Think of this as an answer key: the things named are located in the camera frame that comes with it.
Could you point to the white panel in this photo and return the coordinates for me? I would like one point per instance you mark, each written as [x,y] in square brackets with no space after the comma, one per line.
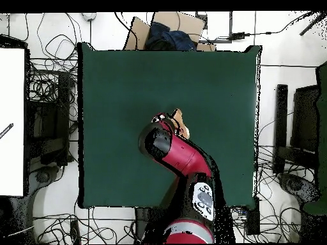
[12,89]

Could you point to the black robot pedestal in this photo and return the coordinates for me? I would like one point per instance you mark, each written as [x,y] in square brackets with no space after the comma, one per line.
[141,222]

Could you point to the black stand base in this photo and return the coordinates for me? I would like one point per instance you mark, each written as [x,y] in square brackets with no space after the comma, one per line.
[293,185]
[42,176]

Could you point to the orange terry towel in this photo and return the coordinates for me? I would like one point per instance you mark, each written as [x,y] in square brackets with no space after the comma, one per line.
[177,114]

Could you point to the black tripod leg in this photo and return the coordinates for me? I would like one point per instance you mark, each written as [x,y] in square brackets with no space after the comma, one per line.
[313,24]

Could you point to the blue jeans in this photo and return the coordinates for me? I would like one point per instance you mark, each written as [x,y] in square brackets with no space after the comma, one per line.
[176,38]

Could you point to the black equipment rack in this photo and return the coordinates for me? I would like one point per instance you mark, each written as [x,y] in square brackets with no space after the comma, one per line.
[46,122]

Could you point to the thin black metal frame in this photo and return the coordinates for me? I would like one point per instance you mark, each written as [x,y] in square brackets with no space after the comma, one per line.
[231,23]

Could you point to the black upright post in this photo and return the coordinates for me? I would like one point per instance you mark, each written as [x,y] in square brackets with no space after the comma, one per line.
[281,114]

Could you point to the brown cardboard box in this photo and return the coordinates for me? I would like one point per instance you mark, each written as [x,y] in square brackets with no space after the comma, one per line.
[189,24]

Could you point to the white round device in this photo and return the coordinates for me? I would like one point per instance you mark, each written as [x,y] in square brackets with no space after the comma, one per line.
[89,15]

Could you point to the spare dark green cloth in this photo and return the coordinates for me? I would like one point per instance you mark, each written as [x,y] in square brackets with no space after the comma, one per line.
[323,114]

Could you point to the dark green table cloth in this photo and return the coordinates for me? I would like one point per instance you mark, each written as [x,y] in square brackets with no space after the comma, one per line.
[127,89]

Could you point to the small dark strip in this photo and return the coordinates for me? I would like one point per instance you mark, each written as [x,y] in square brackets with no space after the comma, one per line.
[6,130]

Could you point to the black box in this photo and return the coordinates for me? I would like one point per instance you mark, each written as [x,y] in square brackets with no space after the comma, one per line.
[253,219]

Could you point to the black power strip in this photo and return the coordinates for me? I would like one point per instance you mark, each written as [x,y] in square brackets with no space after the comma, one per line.
[75,231]

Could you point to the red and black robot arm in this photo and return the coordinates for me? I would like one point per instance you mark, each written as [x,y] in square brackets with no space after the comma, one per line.
[184,155]

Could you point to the black power adapter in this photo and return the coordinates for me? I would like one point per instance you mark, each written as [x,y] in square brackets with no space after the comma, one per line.
[238,35]

